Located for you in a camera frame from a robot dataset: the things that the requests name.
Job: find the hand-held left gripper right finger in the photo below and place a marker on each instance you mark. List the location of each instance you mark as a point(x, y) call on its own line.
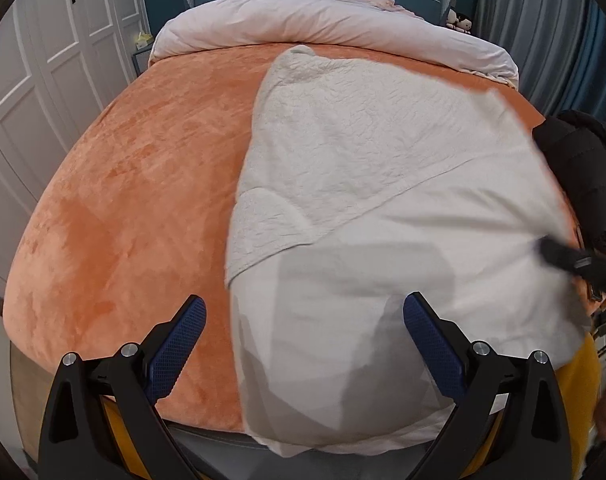
point(433, 345)

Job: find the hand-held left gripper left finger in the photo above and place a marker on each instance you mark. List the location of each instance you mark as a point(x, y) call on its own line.
point(185, 340)

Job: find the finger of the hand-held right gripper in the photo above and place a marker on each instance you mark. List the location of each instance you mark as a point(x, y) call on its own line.
point(558, 255)

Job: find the white quilted cloth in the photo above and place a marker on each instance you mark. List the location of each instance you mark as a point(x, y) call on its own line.
point(383, 185)

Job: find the person's right forearm black sleeve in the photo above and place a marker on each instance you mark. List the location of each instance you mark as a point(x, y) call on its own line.
point(583, 185)

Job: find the orange plush bed blanket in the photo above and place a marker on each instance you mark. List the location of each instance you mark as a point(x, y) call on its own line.
point(143, 220)

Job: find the grey blue curtain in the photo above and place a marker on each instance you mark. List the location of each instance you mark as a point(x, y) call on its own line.
point(533, 35)

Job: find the small plush toy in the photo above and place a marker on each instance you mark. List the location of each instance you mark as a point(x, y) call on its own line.
point(458, 20)

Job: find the dark nightstand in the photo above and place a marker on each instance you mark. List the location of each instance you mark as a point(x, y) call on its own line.
point(140, 65)

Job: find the white panelled wardrobe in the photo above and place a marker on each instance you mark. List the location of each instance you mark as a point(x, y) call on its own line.
point(43, 85)

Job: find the yellow tissue box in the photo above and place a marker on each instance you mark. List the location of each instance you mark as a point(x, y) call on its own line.
point(144, 40)

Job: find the pale pink rolled duvet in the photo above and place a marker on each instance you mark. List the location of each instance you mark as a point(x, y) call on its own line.
point(293, 20)

